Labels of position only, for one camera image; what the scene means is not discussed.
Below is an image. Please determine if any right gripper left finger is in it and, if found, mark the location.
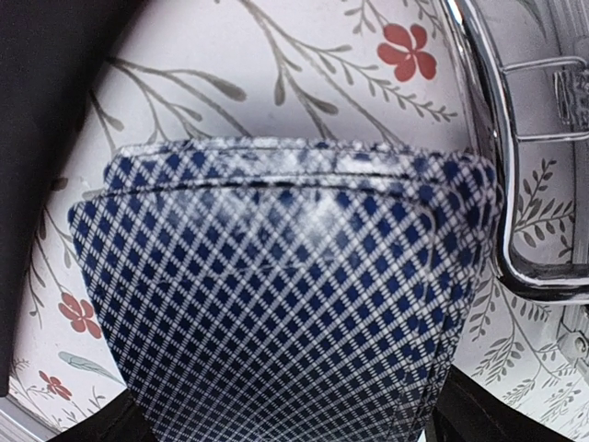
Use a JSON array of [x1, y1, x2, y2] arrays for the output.
[[50, 390, 156, 442]]

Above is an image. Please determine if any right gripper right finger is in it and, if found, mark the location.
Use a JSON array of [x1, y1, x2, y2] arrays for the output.
[[425, 366, 568, 442]]

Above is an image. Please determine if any black poker playing mat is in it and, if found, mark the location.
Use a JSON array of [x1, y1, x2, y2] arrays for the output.
[[1, 1, 141, 396]]

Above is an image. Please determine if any aluminium poker chip case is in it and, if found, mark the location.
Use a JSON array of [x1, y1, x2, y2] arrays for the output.
[[441, 1, 588, 374]]

